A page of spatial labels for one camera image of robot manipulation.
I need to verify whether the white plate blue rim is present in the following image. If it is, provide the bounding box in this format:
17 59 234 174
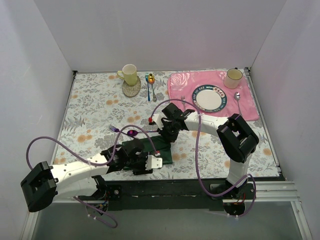
192 84 228 113

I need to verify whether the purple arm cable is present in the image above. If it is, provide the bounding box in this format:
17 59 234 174
149 98 257 218
26 124 161 229

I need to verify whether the speckled round coaster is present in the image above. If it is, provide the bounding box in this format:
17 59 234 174
122 77 141 98

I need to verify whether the cream enamel mug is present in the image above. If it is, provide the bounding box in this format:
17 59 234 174
223 68 243 89

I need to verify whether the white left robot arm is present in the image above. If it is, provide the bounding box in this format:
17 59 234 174
20 139 163 213

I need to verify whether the silver fork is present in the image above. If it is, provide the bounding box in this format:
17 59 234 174
180 95 186 111

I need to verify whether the dark green cloth napkin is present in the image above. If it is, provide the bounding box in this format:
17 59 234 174
121 135 173 166

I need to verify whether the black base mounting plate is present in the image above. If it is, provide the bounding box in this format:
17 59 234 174
80 179 254 211

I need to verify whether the yellow-green mug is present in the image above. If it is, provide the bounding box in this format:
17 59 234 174
117 64 138 86

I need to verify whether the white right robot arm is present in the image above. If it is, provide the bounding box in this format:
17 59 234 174
148 100 259 199

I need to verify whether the blue handled spoon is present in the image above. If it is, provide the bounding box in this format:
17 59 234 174
145 73 151 102

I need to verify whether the aluminium frame rail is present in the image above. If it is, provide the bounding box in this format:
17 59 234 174
29 181 301 205

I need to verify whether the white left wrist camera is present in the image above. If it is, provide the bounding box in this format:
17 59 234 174
145 155 163 171

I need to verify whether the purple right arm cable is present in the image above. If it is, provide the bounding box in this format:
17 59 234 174
149 98 257 218

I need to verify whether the gold rainbow spoon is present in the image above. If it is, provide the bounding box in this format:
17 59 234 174
148 73 157 102

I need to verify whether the silver spoon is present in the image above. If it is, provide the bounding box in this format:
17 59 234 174
233 92 242 115

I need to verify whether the purple spoon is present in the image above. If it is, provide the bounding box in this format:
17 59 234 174
126 129 157 137

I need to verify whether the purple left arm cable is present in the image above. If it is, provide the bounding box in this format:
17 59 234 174
26 124 161 229

